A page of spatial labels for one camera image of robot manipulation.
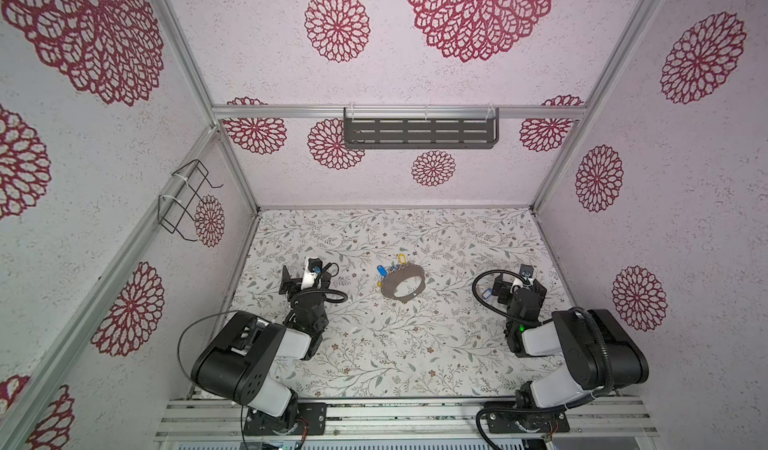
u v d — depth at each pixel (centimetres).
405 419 76
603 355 43
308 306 66
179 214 76
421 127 95
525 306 70
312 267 75
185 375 44
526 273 78
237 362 45
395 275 100
